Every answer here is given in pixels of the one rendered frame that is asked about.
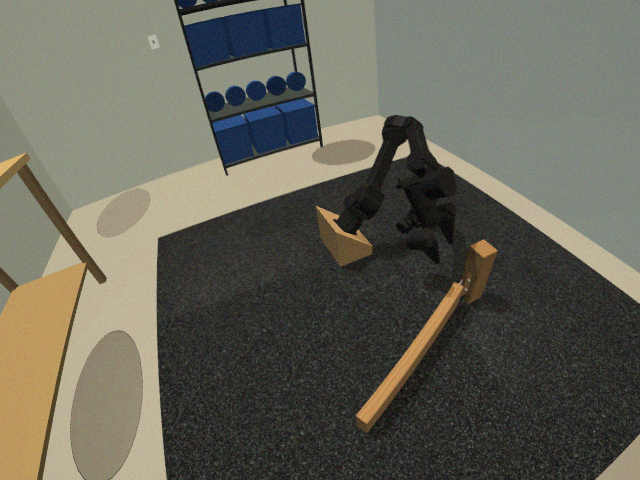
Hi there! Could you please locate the wooden post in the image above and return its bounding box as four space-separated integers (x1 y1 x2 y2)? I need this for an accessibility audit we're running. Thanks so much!
460 239 497 304

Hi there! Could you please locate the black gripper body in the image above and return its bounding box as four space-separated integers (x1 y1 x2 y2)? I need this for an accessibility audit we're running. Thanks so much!
406 199 456 250

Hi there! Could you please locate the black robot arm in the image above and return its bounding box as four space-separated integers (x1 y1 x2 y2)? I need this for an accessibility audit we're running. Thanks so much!
333 115 457 235

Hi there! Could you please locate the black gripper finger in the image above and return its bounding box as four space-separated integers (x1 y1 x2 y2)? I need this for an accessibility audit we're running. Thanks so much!
438 214 455 244
417 240 440 264

